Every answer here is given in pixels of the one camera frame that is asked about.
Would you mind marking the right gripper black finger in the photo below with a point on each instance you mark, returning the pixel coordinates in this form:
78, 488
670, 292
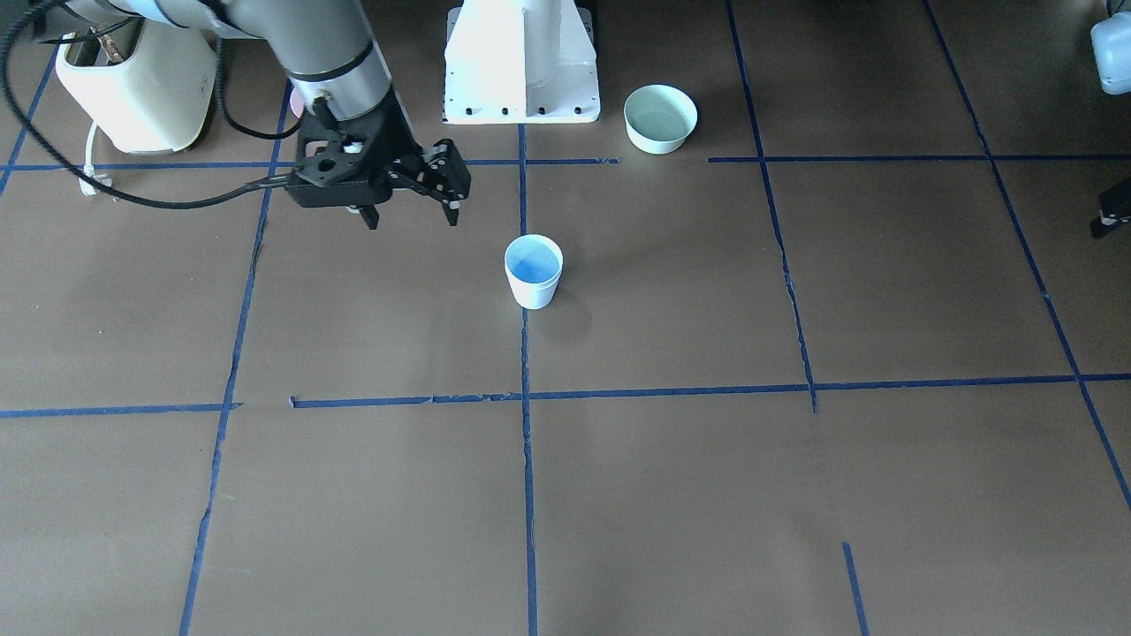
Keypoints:
439, 173
370, 216

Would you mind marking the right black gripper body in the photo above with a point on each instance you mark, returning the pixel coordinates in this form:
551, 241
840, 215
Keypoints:
399, 141

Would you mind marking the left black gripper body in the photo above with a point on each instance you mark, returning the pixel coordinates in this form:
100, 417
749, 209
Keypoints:
1115, 212

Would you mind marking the light blue cup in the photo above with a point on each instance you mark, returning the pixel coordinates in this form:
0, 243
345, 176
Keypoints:
533, 296
533, 259

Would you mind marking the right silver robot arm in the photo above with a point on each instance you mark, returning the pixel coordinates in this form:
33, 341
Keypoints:
326, 48

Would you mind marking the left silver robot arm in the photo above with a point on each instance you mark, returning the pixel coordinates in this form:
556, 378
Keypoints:
1110, 40

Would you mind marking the green bowl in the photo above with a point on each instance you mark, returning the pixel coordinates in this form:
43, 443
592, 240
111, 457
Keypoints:
659, 118

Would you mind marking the bread slice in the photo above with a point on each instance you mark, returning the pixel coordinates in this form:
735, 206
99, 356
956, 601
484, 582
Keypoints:
112, 50

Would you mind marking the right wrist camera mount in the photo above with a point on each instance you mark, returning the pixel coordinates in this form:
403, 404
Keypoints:
341, 166

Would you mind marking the white pedestal column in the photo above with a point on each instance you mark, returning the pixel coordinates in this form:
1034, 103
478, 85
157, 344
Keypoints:
521, 63

